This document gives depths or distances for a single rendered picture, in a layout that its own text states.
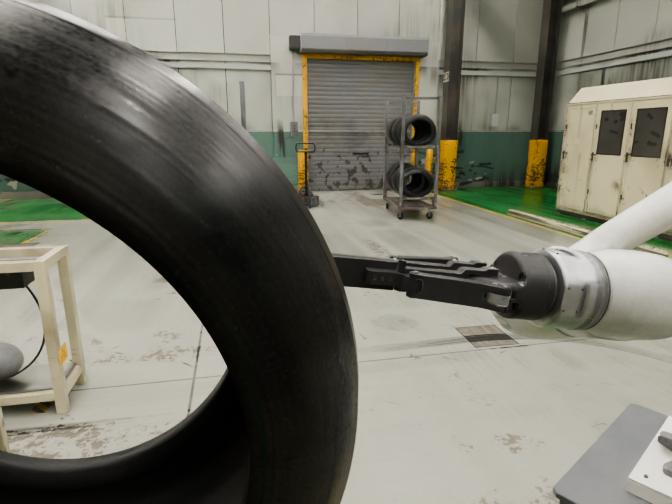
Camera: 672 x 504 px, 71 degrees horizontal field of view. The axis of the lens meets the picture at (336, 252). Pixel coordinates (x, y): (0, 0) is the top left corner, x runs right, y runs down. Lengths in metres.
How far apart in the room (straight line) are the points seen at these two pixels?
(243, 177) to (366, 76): 11.61
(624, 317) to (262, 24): 11.30
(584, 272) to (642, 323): 0.09
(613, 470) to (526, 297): 0.83
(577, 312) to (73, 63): 0.49
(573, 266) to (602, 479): 0.79
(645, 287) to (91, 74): 0.54
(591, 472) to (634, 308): 0.74
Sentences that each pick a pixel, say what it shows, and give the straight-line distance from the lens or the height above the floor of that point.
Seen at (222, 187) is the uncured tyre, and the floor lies 1.35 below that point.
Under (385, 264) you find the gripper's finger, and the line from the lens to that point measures 0.48.
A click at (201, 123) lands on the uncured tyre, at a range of 0.30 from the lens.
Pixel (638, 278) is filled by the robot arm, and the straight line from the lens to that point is 0.60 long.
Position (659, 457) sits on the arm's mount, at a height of 0.69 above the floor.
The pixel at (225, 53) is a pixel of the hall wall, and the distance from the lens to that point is 11.51.
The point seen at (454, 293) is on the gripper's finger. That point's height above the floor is 1.23.
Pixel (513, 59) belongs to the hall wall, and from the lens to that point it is 13.47.
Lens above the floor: 1.38
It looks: 14 degrees down
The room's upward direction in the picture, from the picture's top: straight up
